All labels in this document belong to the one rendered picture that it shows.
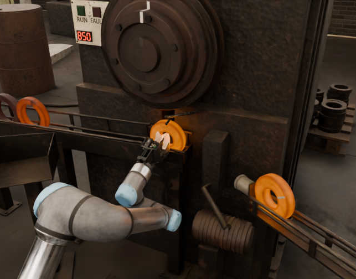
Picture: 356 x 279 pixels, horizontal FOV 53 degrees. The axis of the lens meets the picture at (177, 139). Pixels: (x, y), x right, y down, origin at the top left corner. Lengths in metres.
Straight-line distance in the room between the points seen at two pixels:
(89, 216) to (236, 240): 0.61
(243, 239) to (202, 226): 0.16
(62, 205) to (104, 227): 0.13
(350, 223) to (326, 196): 0.26
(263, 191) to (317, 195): 1.32
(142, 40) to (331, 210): 1.67
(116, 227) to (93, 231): 0.06
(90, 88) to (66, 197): 0.79
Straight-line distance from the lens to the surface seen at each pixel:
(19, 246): 2.21
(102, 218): 0.95
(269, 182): 1.21
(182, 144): 1.44
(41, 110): 1.83
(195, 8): 1.23
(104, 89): 1.65
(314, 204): 2.46
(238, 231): 1.37
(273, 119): 1.38
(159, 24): 1.20
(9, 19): 4.04
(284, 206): 1.19
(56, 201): 1.01
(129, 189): 1.26
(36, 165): 1.67
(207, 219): 1.39
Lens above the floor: 1.44
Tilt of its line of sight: 28 degrees down
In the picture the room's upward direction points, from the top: straight up
